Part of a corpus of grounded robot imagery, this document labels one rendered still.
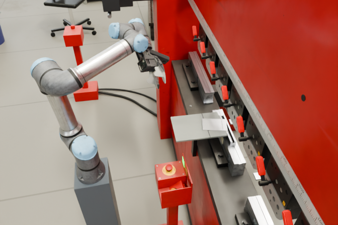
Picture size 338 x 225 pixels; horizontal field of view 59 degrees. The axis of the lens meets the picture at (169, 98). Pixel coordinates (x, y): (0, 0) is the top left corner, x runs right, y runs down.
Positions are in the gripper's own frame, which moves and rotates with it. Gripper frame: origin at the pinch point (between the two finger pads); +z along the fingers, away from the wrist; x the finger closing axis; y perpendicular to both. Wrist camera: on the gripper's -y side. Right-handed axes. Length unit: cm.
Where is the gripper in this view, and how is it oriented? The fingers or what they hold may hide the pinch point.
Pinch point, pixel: (162, 83)
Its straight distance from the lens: 144.7
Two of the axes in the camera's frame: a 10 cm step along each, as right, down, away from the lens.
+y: -7.7, 1.6, -6.2
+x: 5.3, -3.8, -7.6
